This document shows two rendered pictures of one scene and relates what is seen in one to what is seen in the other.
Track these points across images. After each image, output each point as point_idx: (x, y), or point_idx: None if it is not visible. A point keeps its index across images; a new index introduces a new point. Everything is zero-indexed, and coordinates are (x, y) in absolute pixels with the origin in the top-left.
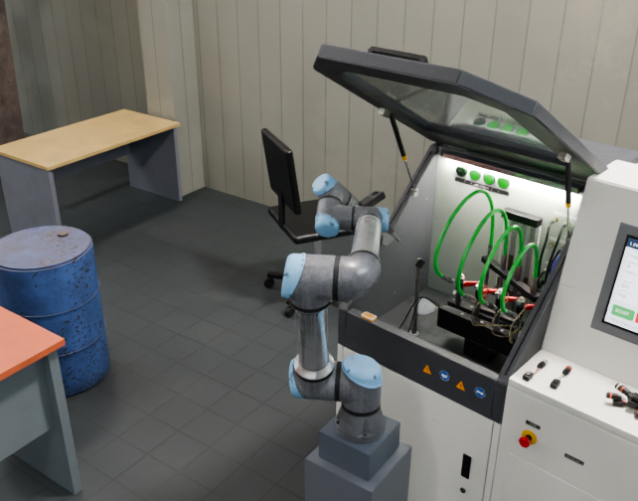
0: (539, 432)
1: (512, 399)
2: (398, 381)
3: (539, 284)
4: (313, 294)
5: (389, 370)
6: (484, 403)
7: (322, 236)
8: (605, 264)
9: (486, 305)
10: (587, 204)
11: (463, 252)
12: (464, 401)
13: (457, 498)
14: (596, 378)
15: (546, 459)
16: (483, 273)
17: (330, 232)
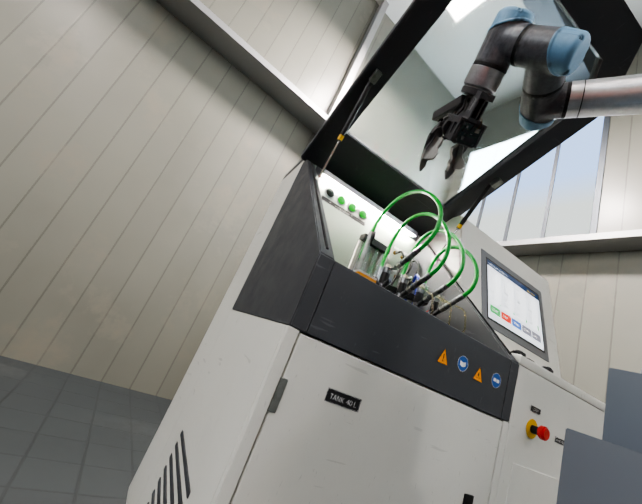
0: (539, 419)
1: (522, 381)
2: (394, 388)
3: None
4: None
5: (383, 369)
6: (498, 394)
7: (572, 57)
8: (480, 275)
9: (446, 289)
10: (464, 231)
11: (446, 228)
12: (478, 398)
13: None
14: None
15: (541, 454)
16: (464, 251)
17: (577, 61)
